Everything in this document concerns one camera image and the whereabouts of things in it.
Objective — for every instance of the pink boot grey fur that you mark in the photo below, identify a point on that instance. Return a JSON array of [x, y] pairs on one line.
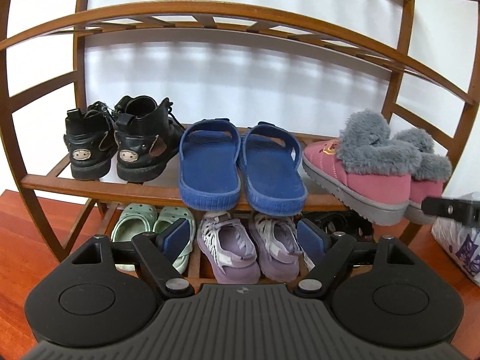
[[429, 177], [365, 169]]

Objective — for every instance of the black leather boot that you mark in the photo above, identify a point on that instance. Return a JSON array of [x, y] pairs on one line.
[[147, 135], [90, 141]]

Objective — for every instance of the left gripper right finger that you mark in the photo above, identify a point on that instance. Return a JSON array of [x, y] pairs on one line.
[[329, 254]]

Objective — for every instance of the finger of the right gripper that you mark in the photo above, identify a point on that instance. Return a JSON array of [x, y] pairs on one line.
[[463, 211]]

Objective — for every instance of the white purple plastic bag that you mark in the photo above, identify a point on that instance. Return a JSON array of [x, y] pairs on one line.
[[460, 242]]

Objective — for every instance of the blue slipper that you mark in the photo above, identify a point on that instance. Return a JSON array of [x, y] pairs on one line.
[[208, 177], [269, 162]]

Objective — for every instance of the brown wooden shoe rack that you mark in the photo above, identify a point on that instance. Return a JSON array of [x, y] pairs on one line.
[[210, 74]]

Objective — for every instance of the black sport sandal silver sole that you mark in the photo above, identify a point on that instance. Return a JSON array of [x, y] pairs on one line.
[[349, 222]]

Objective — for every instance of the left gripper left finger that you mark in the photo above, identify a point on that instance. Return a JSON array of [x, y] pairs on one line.
[[156, 253]]

